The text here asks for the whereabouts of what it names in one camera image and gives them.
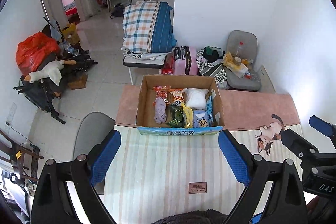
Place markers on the red plastic bag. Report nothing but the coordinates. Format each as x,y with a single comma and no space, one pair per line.
33,51

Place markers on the orange sunflower seed packet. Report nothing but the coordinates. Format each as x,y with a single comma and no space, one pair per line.
177,94

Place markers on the yellow paper bag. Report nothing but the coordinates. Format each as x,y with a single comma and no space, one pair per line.
70,33

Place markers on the yellow snack bag on chair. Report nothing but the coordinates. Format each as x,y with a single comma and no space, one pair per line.
236,67

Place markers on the yellow patterned pouch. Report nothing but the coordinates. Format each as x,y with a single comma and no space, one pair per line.
188,116

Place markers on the green snack packet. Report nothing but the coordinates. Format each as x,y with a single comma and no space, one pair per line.
176,120

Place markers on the dark fleece garment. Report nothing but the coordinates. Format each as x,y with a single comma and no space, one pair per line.
199,216

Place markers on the grey chair beside table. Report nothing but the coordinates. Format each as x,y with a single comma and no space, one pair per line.
93,129

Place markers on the white goose plush toy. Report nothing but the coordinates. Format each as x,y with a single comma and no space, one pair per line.
51,71

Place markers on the white plastic soft pack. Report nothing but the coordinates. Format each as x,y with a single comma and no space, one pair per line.
196,98

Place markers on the red snack packet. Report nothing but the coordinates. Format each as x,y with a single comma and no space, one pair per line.
161,92

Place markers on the small cardboard box on floor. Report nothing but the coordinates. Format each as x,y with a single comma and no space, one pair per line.
78,81

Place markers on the light blue tissue pack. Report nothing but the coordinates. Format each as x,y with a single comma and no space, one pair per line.
200,119

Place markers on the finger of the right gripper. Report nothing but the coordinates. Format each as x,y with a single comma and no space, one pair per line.
297,144
322,126

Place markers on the lilac knitted cloth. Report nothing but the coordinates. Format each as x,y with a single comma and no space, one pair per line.
160,111

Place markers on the brown label patch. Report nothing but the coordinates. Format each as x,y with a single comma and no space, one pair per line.
197,187

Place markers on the blue striped folded quilt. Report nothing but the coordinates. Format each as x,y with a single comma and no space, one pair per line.
162,39

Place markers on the plaid folded quilt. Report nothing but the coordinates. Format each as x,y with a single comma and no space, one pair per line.
138,26

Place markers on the plastic bottle red cap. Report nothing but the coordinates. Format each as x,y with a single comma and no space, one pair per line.
240,49

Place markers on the wooden stool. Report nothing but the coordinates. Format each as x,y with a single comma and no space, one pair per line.
24,161

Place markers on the open cardboard box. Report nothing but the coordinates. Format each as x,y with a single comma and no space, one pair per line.
145,122

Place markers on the black stroller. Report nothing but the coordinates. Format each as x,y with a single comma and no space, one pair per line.
41,93

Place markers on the pink suitcase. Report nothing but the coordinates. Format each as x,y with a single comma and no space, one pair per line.
185,61

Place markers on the grey chair in corner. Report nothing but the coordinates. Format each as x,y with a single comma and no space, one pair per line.
251,81

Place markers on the folding bed frame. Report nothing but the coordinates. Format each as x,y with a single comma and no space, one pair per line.
144,60

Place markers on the black white patterned bag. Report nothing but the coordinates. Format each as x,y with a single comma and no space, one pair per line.
210,63

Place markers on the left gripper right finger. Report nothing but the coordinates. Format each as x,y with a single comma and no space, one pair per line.
250,170

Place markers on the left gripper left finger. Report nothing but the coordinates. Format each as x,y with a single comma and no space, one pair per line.
89,170

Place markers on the blue snack packet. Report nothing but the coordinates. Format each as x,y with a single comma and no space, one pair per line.
210,110

